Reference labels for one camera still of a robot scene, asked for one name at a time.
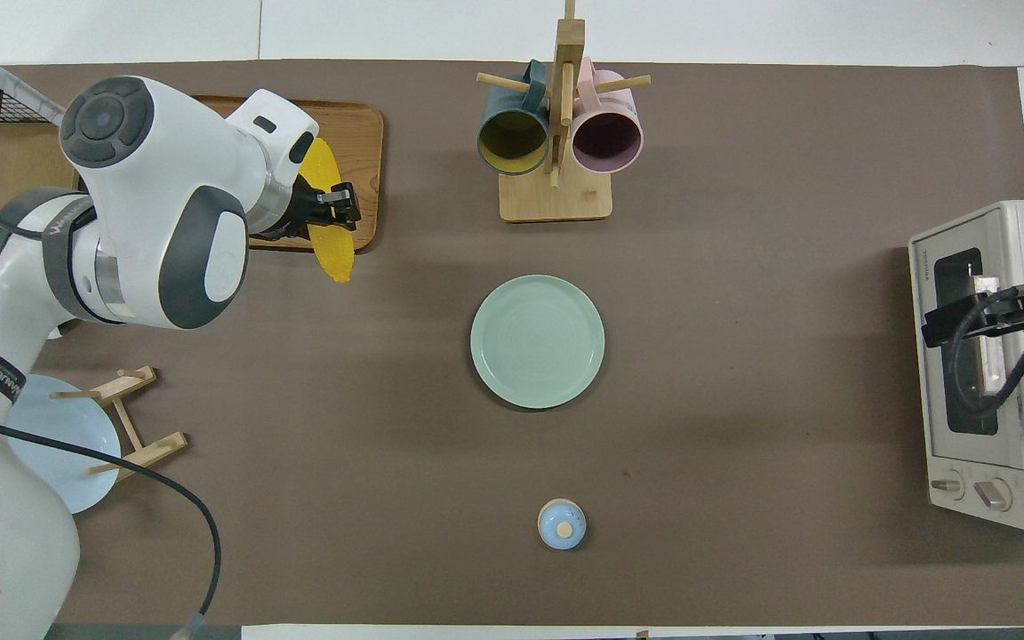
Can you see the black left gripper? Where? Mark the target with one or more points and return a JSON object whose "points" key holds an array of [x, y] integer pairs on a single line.
{"points": [[297, 209]]}

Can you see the yellow corn cob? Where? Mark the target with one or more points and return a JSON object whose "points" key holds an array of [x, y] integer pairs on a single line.
{"points": [[336, 253]]}

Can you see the pale green plate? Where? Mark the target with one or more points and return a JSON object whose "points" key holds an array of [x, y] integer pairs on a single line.
{"points": [[537, 342]]}

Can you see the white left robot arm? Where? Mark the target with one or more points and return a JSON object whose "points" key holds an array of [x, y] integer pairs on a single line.
{"points": [[148, 204]]}

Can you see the wooden serving tray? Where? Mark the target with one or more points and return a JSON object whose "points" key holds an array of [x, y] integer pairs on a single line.
{"points": [[356, 160]]}

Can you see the dark teal mug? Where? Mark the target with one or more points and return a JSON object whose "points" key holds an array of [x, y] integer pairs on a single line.
{"points": [[512, 142]]}

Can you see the wooden mug rack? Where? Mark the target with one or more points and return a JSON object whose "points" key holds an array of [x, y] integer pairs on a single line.
{"points": [[556, 200]]}

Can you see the pink mug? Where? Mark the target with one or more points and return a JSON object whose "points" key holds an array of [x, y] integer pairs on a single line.
{"points": [[605, 138]]}

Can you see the brown table mat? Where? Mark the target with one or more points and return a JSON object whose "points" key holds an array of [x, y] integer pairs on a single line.
{"points": [[476, 462]]}

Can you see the wooden plate rack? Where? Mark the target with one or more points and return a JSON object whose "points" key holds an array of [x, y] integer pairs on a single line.
{"points": [[143, 453]]}

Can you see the light blue plate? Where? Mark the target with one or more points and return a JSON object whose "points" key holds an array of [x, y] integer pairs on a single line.
{"points": [[76, 444]]}

